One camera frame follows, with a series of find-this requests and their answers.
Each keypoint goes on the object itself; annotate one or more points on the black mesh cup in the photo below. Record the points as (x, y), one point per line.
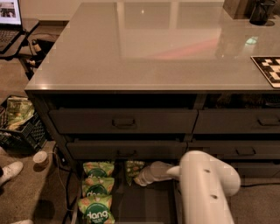
(261, 12)

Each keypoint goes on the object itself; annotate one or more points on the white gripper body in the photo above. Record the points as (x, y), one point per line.
(155, 172)

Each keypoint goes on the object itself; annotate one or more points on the middle right drawer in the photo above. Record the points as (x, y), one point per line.
(264, 150)

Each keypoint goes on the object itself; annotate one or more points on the top right drawer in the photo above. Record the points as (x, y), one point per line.
(238, 121)

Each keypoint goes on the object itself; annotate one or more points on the black white fiducial marker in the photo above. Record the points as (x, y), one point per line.
(270, 68)

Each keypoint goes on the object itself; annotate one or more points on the green jalapeno chip bag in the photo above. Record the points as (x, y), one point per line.
(132, 169)

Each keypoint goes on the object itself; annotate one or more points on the top green dang bag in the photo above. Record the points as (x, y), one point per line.
(98, 169)

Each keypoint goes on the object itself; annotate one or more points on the green chip bag in crate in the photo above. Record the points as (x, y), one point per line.
(19, 110)

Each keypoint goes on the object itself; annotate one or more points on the middle green dang bag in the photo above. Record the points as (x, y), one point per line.
(95, 186)

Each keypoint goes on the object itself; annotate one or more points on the white sneaker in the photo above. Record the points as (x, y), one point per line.
(10, 171)

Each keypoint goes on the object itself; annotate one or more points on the middle left drawer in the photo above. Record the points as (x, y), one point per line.
(126, 149)

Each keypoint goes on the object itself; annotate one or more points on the top left drawer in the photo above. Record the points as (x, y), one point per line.
(123, 120)

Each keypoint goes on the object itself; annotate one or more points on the open laptop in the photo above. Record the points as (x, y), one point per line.
(10, 23)

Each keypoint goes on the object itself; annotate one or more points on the bottom green dang bag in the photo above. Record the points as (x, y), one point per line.
(96, 209)

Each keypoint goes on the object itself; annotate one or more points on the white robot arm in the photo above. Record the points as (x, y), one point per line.
(205, 183)

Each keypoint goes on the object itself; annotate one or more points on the green dang bag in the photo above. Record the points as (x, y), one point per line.
(98, 169)
(96, 209)
(95, 186)

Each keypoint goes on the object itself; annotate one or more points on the open bottom left drawer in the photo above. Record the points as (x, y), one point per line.
(157, 203)

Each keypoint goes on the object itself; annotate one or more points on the black plastic crate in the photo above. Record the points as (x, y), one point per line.
(27, 138)

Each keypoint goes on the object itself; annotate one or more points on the white paper cup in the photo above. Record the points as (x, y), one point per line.
(41, 159)

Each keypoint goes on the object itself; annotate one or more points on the brown box on counter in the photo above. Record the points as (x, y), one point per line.
(239, 9)

